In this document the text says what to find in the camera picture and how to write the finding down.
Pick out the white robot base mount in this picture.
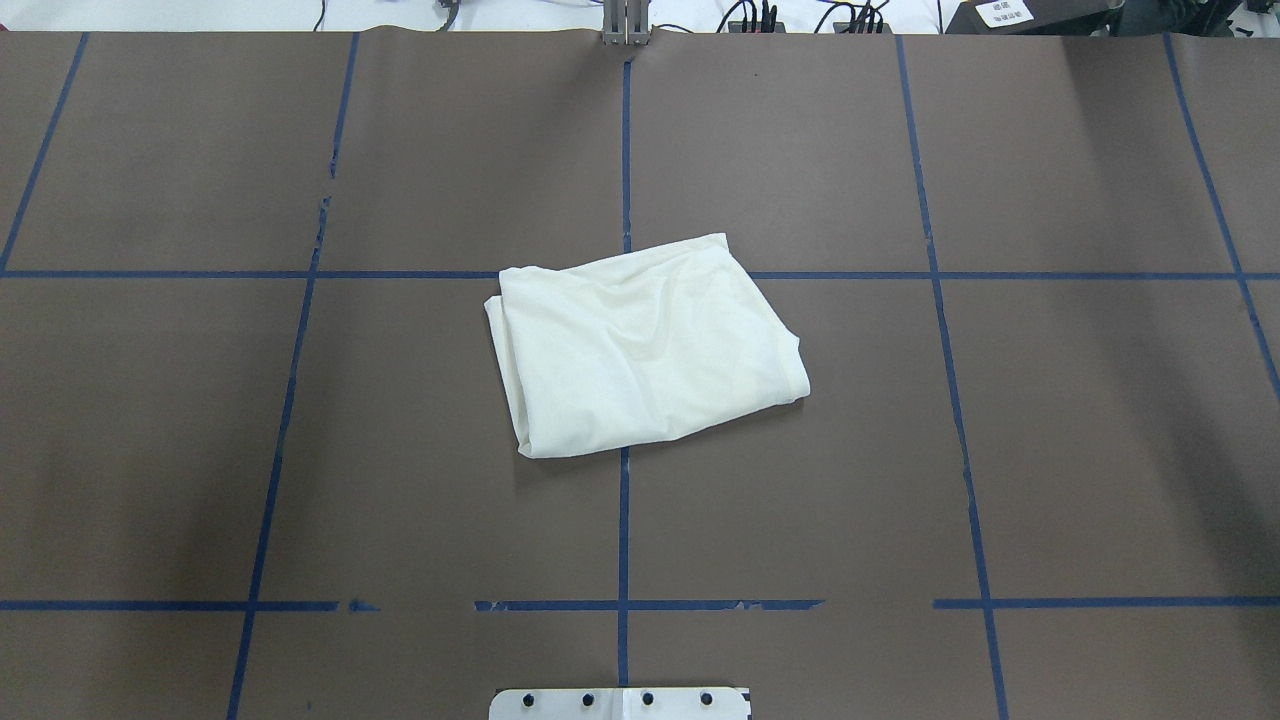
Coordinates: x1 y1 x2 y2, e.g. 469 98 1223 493
488 685 753 719

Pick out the cream long-sleeve printed shirt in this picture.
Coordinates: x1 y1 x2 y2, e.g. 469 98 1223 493
484 233 812 459

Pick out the aluminium frame post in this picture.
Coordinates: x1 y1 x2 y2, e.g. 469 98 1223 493
599 0 652 46

